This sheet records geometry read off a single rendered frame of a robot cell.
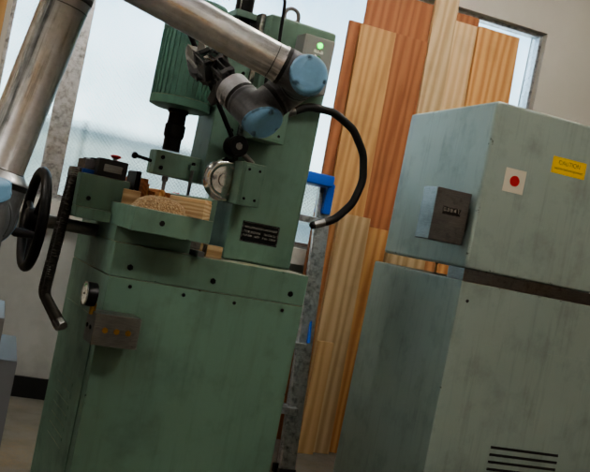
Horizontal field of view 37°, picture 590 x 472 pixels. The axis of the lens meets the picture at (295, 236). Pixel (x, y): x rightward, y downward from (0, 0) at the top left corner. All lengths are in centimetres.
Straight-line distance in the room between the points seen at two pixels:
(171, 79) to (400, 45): 188
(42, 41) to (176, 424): 106
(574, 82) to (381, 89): 114
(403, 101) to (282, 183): 167
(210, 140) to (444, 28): 200
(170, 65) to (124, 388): 90
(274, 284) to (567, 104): 260
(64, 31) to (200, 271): 73
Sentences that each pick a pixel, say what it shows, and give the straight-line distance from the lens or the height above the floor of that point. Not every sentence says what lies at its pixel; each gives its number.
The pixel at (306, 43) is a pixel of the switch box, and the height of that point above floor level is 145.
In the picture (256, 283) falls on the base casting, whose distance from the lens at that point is 246.
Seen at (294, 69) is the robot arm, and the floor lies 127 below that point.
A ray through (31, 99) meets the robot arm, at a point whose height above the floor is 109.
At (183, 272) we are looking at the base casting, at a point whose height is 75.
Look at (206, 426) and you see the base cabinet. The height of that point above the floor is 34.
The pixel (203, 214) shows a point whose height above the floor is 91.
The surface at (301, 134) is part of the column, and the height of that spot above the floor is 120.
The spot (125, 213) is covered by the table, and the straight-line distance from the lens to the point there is 228.
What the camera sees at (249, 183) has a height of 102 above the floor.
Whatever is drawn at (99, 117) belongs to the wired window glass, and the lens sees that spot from 397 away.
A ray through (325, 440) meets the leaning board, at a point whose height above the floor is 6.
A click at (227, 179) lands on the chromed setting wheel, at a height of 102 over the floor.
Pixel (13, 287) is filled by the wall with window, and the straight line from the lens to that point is 390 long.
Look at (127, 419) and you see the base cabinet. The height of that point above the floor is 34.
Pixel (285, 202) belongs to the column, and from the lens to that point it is 260.
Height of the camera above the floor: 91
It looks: level
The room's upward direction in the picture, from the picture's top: 11 degrees clockwise
